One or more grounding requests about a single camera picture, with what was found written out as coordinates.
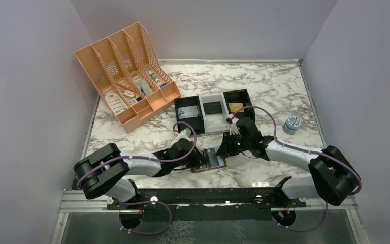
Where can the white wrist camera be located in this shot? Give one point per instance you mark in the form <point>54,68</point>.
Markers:
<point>184,134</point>
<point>234,128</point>

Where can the orange plastic file organizer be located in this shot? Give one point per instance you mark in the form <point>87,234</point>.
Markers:
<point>125,71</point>

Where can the gold card in black bin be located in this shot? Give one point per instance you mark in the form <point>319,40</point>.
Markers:
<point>234,107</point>

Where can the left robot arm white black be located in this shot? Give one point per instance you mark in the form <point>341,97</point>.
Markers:
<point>102,172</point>

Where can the black bin left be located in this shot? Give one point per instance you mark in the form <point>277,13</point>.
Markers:
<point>196,122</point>

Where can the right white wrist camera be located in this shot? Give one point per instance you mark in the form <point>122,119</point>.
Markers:
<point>234,128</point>

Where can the white bin middle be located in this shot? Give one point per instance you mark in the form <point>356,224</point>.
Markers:
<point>215,122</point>

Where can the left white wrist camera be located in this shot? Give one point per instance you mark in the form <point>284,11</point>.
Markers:
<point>184,134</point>

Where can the black object in white bin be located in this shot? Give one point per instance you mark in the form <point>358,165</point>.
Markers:
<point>212,108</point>

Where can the black bin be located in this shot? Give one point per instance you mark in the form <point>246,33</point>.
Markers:
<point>196,122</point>
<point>237,99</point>

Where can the brown leather card holder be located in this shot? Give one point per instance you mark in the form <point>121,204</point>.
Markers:
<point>201,168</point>

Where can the white card in black bin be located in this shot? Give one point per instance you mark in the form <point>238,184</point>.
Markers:
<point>188,112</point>

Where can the grey card in holder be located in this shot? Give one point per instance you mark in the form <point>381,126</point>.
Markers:
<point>213,160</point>

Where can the blue white small jar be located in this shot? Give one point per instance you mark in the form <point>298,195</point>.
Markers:
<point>292,124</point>

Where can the black bin right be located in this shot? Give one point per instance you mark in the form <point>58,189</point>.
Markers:
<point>237,99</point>

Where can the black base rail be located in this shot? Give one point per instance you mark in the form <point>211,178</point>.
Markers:
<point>206,204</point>

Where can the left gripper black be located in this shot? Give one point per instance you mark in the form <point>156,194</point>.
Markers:
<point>198,158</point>

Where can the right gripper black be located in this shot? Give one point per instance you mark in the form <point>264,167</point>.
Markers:
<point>226,149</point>

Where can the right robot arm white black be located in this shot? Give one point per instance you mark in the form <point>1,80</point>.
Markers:
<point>331,177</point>

